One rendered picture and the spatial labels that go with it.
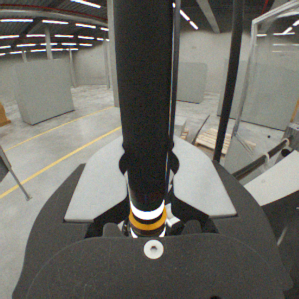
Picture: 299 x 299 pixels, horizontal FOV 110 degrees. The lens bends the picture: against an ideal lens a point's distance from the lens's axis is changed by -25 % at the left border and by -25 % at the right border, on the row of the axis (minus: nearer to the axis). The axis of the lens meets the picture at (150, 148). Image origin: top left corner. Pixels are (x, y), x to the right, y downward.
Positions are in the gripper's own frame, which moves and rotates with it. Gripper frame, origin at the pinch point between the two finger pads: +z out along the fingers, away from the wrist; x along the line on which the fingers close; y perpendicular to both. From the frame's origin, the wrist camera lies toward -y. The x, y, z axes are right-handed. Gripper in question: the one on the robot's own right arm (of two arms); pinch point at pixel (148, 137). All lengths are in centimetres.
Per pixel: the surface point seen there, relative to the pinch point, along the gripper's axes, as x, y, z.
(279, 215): 19.2, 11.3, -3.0
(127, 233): -5.3, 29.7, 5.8
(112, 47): -126, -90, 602
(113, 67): -126, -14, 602
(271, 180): 38.8, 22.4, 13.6
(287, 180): 40.8, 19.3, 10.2
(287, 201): 22.9, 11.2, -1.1
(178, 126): 68, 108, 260
